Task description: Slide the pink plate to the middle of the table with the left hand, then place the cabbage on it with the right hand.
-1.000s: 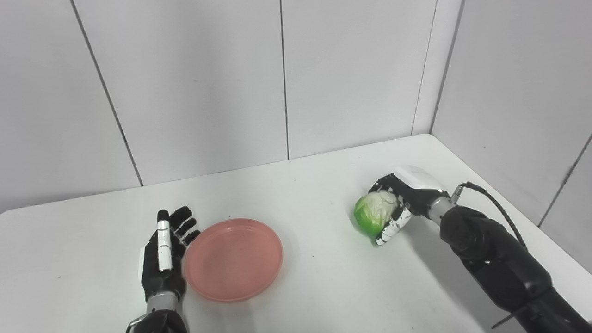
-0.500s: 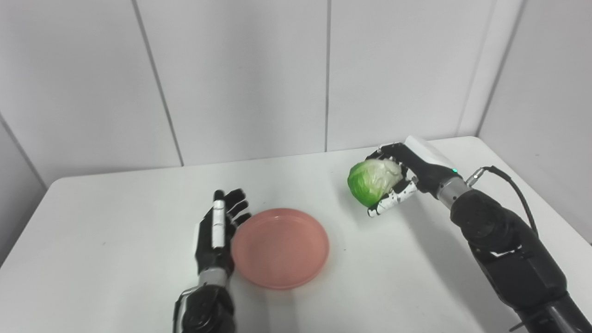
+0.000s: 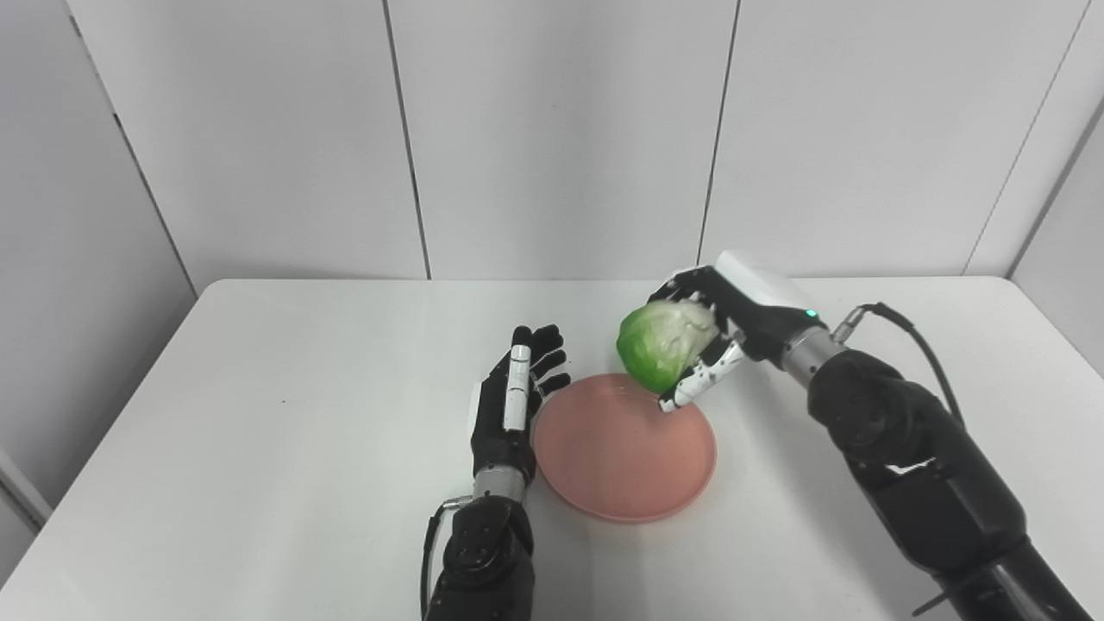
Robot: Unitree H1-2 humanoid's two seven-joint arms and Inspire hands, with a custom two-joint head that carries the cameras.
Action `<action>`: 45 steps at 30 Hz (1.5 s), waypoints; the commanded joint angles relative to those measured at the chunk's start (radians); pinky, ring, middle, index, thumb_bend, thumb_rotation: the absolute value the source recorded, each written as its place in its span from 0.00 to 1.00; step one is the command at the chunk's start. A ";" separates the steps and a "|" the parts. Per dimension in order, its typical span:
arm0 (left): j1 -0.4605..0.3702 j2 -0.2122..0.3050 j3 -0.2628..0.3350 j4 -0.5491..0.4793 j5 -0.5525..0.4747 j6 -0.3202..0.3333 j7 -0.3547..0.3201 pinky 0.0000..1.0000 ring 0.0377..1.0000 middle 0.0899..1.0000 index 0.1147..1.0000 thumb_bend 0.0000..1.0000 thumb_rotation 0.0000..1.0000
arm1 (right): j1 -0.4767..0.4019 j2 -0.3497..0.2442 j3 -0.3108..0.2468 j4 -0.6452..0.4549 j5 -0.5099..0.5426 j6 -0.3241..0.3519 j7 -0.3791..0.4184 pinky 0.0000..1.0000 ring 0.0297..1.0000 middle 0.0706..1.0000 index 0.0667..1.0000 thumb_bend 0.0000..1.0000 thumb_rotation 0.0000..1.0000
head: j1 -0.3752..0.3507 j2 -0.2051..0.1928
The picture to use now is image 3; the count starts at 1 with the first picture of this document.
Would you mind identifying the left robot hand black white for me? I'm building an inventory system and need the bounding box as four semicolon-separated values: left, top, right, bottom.
467;324;572;479

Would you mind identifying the black wrist cable left arm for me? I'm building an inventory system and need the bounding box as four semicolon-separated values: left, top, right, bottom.
419;495;474;621

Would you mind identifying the pink round plate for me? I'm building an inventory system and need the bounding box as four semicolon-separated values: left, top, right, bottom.
532;373;718;524

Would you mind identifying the black wrist cable right arm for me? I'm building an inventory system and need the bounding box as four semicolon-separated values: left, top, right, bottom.
831;302;965;428

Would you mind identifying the green white cabbage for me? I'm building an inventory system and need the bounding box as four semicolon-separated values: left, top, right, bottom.
616;298;720;396

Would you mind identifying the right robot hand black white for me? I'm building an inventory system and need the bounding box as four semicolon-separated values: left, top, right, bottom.
647;250;820;413

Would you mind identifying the black wrist cable arm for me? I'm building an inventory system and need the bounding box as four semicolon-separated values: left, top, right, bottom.
831;302;965;428
419;495;474;621

